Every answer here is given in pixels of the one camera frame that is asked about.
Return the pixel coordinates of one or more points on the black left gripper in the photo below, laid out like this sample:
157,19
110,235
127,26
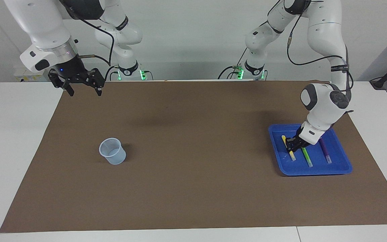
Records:
301,142

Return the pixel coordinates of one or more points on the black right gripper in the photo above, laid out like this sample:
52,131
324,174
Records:
71,70

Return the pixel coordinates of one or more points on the yellow pen white cap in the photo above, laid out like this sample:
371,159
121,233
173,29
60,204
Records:
292,155

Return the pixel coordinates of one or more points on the green pen white cap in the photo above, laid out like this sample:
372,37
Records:
307,158

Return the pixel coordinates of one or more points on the purple pen white cap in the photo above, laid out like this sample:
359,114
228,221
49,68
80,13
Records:
324,151

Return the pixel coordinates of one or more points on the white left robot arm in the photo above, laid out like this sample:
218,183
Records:
321,101

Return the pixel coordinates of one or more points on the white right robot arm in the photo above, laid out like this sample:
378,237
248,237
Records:
42,27

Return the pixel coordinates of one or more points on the blue plastic tray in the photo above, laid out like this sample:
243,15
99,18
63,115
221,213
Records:
314,169

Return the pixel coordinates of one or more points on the white power strip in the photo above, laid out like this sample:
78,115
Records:
22,78

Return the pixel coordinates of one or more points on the translucent plastic cup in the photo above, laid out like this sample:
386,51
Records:
116,158

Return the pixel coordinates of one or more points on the brown table mat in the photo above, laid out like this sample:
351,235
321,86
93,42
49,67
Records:
193,168

